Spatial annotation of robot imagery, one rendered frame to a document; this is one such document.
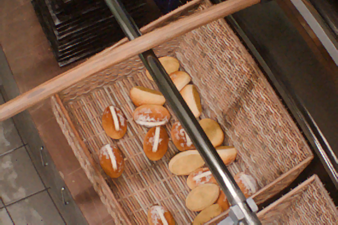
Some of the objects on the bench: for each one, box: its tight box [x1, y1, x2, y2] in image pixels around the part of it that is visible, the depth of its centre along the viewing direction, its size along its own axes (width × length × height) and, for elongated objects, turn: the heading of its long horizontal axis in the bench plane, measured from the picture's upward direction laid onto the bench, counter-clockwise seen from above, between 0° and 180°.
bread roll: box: [185, 183, 220, 211], centre depth 184 cm, size 10×7×6 cm
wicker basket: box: [50, 0, 315, 225], centre depth 181 cm, size 49×56×28 cm
